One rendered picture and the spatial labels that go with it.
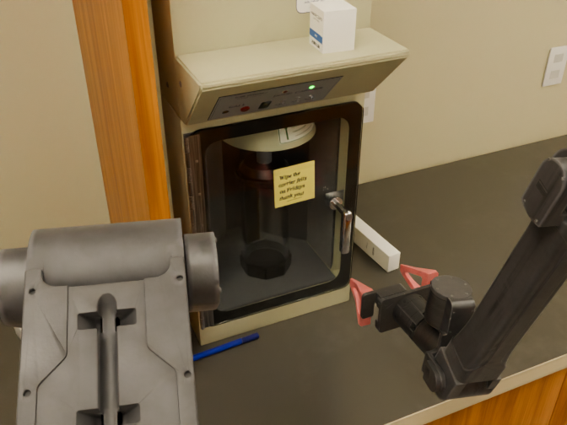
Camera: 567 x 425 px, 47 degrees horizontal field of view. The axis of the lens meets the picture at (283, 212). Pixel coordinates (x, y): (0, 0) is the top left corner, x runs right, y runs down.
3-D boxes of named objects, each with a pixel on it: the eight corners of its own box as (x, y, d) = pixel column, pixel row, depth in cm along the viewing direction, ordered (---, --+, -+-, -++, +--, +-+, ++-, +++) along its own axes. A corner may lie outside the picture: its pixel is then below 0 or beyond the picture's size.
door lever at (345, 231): (339, 238, 123) (326, 241, 122) (342, 195, 118) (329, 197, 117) (353, 253, 119) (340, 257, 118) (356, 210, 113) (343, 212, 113)
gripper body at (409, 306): (375, 293, 100) (401, 322, 95) (431, 277, 104) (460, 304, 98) (372, 326, 104) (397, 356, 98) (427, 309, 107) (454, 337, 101)
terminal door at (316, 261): (203, 326, 121) (186, 131, 99) (348, 283, 131) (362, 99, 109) (204, 329, 121) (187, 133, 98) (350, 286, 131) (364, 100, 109)
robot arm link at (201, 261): (-4, 342, 31) (223, 319, 33) (-7, 225, 32) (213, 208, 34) (104, 348, 73) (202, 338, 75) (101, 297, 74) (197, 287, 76)
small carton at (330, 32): (309, 43, 97) (310, 2, 94) (340, 39, 98) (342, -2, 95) (321, 54, 93) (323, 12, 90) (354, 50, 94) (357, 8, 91)
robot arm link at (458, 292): (434, 398, 88) (491, 390, 90) (450, 331, 82) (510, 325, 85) (399, 341, 98) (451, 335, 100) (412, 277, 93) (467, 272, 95)
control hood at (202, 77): (178, 120, 98) (172, 55, 92) (366, 85, 109) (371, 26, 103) (202, 153, 89) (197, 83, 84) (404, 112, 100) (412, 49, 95)
